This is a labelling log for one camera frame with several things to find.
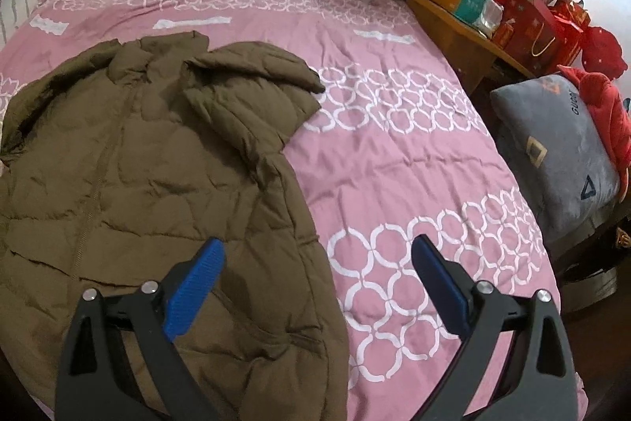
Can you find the grey cushion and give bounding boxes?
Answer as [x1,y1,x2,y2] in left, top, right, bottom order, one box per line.
[489,73,621,247]

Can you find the dark bag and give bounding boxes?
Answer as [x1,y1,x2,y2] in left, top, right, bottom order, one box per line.
[554,216,631,316]

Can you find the brown puffer jacket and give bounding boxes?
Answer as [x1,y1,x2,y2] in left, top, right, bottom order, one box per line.
[0,31,351,421]

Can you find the wooden headboard shelf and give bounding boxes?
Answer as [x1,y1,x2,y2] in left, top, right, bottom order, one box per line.
[397,0,538,94]

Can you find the red gift bag gold handle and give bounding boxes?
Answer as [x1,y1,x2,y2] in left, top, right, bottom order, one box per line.
[508,0,568,74]

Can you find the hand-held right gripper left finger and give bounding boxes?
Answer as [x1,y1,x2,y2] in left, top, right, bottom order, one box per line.
[54,238,226,421]

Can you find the red plush decoration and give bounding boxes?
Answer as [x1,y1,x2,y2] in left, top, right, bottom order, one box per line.
[579,25,629,79]

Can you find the small red box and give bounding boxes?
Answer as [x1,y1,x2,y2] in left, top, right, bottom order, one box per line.
[493,21,518,49]

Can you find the clear plastic bag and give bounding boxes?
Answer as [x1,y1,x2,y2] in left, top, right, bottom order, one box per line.
[476,0,504,38]

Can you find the pink patterned bed sheet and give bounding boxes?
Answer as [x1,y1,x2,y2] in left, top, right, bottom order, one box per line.
[0,0,590,421]

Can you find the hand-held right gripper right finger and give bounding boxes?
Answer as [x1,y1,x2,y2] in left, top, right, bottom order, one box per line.
[409,234,579,421]

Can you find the red blanket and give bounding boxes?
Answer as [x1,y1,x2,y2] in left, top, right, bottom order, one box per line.
[557,65,631,185]

